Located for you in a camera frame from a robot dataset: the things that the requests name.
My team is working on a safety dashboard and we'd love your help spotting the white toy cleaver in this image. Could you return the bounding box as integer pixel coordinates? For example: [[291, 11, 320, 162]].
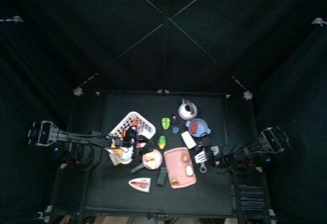
[[180, 130, 199, 150]]

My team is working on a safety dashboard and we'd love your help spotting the toy frying pan pink inside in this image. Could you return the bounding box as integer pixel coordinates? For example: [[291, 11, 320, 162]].
[[129, 148, 164, 174]]

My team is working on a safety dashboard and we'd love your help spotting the white slotted toy spatula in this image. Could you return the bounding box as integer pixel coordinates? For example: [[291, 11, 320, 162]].
[[193, 149, 211, 174]]

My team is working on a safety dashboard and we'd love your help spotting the green yellow toy corn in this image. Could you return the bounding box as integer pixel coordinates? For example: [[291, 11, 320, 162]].
[[161, 116, 172, 131], [156, 135, 168, 150]]

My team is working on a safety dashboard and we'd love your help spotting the white plastic lattice basket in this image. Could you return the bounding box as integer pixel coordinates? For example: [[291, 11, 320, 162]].
[[107, 110, 157, 140]]

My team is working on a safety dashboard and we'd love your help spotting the blue red bowl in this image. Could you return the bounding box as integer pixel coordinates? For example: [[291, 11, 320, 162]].
[[185, 118, 212, 139]]

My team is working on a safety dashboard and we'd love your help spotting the white toy cup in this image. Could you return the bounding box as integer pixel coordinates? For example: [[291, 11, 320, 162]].
[[104, 146, 135, 167]]

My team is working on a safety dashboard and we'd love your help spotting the pink toy cutting board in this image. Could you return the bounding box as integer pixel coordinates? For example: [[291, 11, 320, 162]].
[[163, 146, 197, 190]]

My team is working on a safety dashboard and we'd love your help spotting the black rectangular toy block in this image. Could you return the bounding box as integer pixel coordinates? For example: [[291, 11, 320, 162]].
[[156, 167, 168, 186]]

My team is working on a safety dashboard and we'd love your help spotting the white toy kettle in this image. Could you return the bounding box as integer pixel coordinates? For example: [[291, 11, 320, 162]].
[[176, 98, 199, 122]]

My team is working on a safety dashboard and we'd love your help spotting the silver frame clamp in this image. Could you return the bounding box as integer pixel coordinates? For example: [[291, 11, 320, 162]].
[[0, 15, 24, 24], [311, 17, 327, 27]]

